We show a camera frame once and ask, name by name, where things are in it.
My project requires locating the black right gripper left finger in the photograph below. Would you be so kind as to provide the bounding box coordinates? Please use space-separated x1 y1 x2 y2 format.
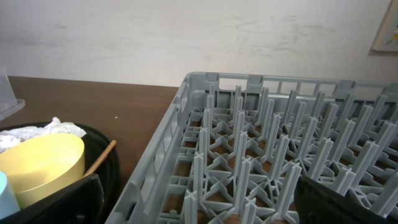
1 174 104 224

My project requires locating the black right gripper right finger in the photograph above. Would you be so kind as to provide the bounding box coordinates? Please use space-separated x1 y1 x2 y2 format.
294 175 397 224

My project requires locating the wooden chopstick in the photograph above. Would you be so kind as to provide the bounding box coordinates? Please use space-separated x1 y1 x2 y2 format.
83 140 117 177

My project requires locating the yellow bowl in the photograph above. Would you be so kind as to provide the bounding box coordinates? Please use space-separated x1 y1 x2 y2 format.
1 133 85 209

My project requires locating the light blue cup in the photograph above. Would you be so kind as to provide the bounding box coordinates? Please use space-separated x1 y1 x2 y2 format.
0 172 21 219

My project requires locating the white napkin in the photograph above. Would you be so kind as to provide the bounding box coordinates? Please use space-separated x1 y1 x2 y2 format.
1 117 87 153

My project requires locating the grey plastic dishwasher rack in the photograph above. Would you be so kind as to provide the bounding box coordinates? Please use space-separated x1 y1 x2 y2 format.
107 72 397 223

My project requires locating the clear plastic bin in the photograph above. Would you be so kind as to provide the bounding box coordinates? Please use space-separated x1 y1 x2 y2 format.
0 67 25 121

